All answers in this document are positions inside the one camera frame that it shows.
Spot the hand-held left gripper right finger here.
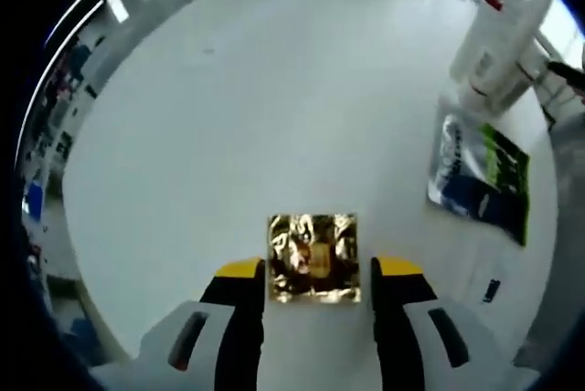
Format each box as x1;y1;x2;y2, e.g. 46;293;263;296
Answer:
369;256;549;391

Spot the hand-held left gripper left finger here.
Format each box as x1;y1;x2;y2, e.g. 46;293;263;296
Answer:
90;257;267;391

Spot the small clear skincare sachet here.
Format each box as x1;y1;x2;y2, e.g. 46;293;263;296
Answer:
479;274;504;308

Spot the small white skincare tube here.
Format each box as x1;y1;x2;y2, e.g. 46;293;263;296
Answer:
460;43;502;111

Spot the gold foil skincare sachet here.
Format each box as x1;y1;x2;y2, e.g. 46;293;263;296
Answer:
266;212;363;306

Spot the blue silver skincare sachet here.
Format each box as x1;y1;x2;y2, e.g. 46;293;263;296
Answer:
426;111;495;224

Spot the blue storage crate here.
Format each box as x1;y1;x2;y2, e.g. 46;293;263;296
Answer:
25;183;46;219

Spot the ceiling light strip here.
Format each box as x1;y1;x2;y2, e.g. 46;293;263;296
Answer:
20;0;104;154
45;0;113;46

